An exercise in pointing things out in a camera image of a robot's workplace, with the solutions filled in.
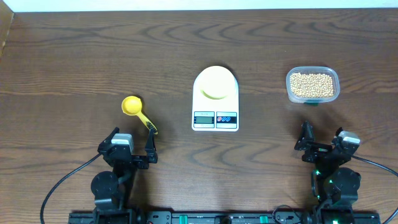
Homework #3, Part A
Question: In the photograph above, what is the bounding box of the pile of soybeans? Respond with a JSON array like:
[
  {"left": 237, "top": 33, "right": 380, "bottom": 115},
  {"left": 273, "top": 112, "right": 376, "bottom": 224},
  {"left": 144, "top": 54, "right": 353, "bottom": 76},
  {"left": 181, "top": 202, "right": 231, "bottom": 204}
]
[{"left": 289, "top": 73, "right": 334, "bottom": 98}]

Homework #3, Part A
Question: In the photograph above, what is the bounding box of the left black cable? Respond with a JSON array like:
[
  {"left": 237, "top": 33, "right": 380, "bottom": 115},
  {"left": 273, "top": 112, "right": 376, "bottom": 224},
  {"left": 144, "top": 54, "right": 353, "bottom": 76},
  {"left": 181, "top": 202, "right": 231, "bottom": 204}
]
[{"left": 39, "top": 152, "right": 103, "bottom": 224}]

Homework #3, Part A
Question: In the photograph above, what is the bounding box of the yellow plastic measuring scoop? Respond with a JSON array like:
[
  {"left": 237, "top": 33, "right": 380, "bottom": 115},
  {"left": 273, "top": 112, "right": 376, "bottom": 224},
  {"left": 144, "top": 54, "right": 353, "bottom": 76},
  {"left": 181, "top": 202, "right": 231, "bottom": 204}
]
[{"left": 121, "top": 96, "right": 159, "bottom": 134}]

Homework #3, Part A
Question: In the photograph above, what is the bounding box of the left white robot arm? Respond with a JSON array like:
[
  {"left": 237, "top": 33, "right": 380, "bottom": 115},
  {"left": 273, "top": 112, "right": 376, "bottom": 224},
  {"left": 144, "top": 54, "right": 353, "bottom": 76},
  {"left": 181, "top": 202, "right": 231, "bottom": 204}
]
[{"left": 91, "top": 128, "right": 158, "bottom": 223}]

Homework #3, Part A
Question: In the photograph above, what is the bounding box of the black cable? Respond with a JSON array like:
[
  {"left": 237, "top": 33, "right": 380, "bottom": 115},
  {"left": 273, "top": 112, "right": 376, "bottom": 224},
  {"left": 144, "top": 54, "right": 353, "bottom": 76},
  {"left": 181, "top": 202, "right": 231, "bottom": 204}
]
[
  {"left": 39, "top": 152, "right": 103, "bottom": 224},
  {"left": 351, "top": 154, "right": 398, "bottom": 224}
]

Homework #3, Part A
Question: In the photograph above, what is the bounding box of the white digital kitchen scale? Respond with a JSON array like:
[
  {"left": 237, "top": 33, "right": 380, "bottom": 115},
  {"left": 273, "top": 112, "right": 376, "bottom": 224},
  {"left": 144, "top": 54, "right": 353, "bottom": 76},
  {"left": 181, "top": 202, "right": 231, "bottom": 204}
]
[{"left": 192, "top": 76, "right": 239, "bottom": 132}]

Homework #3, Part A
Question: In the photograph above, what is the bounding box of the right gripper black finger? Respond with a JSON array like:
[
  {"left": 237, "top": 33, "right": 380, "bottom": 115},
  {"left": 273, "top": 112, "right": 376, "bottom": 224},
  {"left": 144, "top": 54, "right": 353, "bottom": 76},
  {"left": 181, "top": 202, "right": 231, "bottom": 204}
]
[
  {"left": 298, "top": 121, "right": 315, "bottom": 142},
  {"left": 333, "top": 127, "right": 343, "bottom": 145}
]

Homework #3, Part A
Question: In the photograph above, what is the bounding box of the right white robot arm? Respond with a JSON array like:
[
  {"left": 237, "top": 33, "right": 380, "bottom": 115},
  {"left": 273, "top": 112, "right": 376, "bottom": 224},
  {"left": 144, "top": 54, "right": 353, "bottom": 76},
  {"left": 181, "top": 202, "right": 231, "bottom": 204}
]
[{"left": 294, "top": 121, "right": 361, "bottom": 223}]

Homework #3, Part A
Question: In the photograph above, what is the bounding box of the right black cable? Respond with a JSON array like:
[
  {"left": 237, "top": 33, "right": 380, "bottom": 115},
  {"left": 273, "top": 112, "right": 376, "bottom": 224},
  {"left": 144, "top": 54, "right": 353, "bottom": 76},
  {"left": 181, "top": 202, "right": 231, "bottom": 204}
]
[{"left": 351, "top": 154, "right": 398, "bottom": 224}]

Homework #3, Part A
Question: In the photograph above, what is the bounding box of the black mounting rail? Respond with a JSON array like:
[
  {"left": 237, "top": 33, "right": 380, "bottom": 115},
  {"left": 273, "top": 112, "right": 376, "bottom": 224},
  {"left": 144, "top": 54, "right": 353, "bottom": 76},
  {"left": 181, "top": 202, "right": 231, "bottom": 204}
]
[{"left": 68, "top": 210, "right": 382, "bottom": 224}]

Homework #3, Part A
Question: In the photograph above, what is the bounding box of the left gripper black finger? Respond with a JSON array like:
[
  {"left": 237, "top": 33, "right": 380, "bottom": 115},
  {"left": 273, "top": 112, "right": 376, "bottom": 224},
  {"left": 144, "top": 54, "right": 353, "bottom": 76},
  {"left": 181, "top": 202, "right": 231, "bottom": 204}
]
[
  {"left": 102, "top": 127, "right": 119, "bottom": 146},
  {"left": 145, "top": 128, "right": 157, "bottom": 157}
]

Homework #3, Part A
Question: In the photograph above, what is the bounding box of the yellow plastic bowl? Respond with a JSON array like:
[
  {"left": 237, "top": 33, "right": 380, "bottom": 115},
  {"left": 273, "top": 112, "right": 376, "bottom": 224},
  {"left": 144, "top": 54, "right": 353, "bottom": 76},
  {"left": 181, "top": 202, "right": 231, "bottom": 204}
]
[{"left": 198, "top": 66, "right": 236, "bottom": 100}]

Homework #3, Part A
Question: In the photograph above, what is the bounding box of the clear plastic container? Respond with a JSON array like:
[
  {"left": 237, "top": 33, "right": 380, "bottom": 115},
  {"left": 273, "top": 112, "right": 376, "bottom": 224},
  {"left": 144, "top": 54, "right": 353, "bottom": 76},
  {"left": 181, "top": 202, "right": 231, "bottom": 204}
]
[{"left": 285, "top": 66, "right": 340, "bottom": 104}]

